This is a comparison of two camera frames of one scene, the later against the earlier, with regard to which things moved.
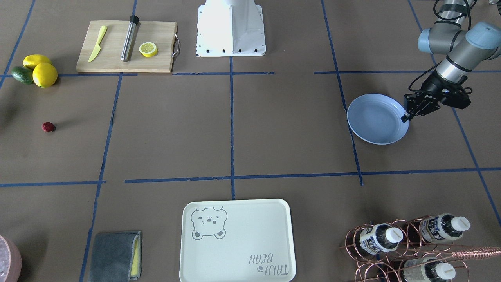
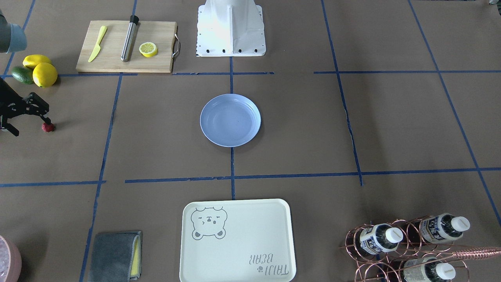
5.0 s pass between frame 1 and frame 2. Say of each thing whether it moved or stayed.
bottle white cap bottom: stayed
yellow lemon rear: stayed
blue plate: moved
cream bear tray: stayed
